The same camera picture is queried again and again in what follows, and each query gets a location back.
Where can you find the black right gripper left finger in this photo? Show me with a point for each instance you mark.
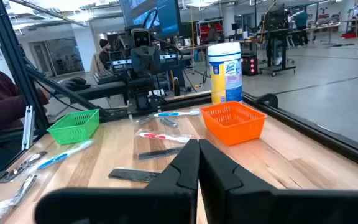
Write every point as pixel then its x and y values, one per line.
pixel 154 205

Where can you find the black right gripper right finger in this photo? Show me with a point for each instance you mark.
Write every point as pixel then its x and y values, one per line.
pixel 247 205

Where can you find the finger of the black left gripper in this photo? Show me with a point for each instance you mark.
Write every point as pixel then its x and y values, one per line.
pixel 153 60
pixel 138 60

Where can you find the black comb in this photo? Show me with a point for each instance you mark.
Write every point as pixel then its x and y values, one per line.
pixel 157 154
pixel 23 166
pixel 132 175

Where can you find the blue toothbrush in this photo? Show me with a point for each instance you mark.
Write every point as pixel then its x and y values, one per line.
pixel 172 114
pixel 61 156

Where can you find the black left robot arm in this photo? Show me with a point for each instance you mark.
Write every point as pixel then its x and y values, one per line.
pixel 143 102

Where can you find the person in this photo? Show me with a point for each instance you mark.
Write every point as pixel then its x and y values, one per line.
pixel 212 33
pixel 105 53
pixel 301 25
pixel 2 99

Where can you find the black keyboard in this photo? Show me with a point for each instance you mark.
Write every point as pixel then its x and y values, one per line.
pixel 106 77

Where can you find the large dark display screen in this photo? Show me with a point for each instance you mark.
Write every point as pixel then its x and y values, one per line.
pixel 154 15

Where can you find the black computer mouse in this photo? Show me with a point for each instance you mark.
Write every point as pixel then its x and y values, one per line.
pixel 75 84

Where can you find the red storage shelf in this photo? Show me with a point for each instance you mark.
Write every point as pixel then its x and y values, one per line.
pixel 210 29

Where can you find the red toothbrush in clear wrapper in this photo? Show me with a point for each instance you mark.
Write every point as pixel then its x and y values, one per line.
pixel 157 136

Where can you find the Lysol wipes canister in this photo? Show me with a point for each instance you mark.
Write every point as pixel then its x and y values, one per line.
pixel 225 74

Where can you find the green plastic basket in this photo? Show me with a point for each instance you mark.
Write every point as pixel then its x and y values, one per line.
pixel 73 127

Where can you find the orange plastic basket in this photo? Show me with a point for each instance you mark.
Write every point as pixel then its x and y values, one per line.
pixel 233 124

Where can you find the computer tower with red lights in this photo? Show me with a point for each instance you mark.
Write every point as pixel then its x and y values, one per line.
pixel 250 64

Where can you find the black rolling monitor stand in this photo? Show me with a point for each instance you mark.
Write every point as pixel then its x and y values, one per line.
pixel 277 34

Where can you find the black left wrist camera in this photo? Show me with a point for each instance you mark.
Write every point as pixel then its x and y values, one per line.
pixel 141 37

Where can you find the black aluminium table frame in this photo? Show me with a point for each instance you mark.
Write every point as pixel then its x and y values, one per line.
pixel 322 135

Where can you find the black frame clamp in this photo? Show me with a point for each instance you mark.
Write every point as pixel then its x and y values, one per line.
pixel 266 100

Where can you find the silver metal bracket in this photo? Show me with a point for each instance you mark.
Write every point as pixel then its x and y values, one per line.
pixel 28 127

